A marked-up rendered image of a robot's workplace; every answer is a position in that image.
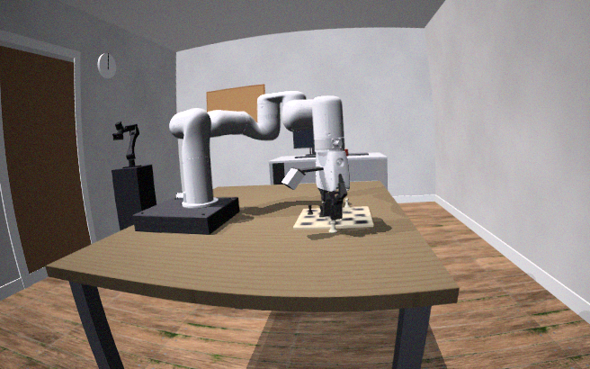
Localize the chessboard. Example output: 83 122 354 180
293 207 373 230

